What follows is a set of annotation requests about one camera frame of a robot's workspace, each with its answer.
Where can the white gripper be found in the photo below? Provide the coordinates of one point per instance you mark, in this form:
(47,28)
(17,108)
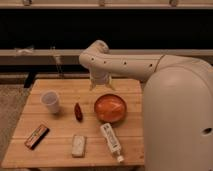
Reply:
(99,77)

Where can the white plastic bottle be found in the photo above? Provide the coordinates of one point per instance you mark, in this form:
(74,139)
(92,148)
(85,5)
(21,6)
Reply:
(112,141)

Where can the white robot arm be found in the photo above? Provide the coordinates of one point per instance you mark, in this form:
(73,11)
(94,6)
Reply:
(177,104)

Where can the orange ceramic bowl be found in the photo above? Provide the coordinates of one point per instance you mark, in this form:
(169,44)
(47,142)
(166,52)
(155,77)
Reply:
(110,108)

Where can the dark red chili pepper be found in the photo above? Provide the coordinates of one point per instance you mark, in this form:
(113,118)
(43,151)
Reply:
(78,112)

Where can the translucent plastic cup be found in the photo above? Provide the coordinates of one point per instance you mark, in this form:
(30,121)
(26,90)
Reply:
(50,100)

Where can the wooden table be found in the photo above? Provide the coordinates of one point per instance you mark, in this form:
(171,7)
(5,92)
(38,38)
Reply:
(54,150)

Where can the white sponge block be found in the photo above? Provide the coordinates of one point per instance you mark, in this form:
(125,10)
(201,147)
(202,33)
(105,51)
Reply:
(78,146)

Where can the black orange rectangular box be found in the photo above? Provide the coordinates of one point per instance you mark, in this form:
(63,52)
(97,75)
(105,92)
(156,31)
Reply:
(37,135)

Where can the grey metal rail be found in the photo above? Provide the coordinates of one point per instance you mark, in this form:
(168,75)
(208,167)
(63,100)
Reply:
(17,57)

